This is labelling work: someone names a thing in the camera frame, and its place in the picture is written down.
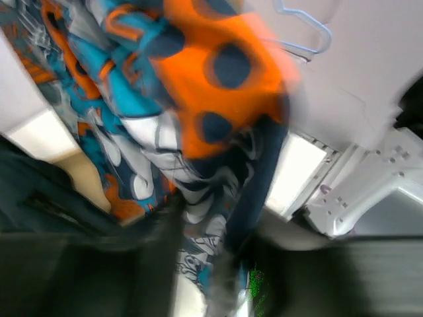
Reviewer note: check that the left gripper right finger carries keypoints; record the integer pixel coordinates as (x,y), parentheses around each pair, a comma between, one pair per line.
(357,276)

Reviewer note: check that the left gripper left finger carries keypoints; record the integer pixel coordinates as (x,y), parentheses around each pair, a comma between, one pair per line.
(66,275)

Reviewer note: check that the dark navy shorts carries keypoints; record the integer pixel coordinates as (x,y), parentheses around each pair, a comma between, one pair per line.
(37,196)

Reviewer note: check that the teal cartoon print shorts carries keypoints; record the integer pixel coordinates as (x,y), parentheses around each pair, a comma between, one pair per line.
(168,98)

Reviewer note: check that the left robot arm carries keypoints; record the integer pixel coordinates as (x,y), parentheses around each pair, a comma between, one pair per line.
(374,179)

